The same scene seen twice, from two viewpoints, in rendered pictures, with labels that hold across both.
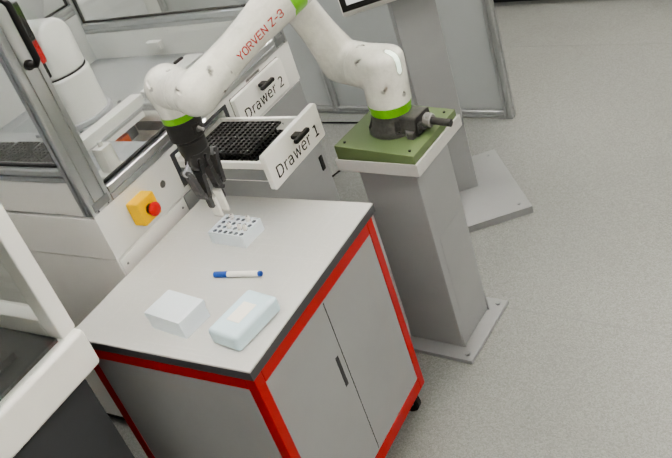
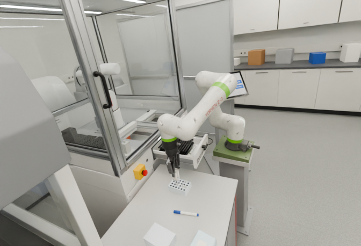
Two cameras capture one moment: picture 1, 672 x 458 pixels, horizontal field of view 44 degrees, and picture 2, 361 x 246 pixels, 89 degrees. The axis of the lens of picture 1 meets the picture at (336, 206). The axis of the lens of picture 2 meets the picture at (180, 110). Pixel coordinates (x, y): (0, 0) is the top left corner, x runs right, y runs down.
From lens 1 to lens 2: 1.14 m
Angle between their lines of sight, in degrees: 14
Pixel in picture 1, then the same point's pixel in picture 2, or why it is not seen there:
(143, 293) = (138, 217)
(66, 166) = (112, 154)
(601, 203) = (272, 171)
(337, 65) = (218, 121)
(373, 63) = (236, 122)
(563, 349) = (282, 233)
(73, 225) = (108, 178)
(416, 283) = not seen: hidden behind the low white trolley
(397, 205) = (231, 174)
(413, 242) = not seen: hidden behind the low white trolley
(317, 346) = not seen: outside the picture
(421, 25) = (224, 110)
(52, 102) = (112, 124)
